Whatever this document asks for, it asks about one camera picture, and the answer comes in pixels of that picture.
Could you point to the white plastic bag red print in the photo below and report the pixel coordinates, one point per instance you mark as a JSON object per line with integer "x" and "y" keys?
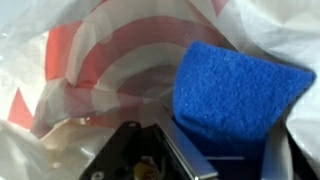
{"x": 126, "y": 53}

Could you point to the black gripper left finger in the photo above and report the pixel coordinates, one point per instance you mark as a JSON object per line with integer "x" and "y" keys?
{"x": 186, "y": 150}

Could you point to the blue sponge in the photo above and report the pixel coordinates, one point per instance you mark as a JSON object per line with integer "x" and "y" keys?
{"x": 233, "y": 100}

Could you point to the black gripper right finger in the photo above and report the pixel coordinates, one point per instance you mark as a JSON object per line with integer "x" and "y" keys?
{"x": 276, "y": 153}

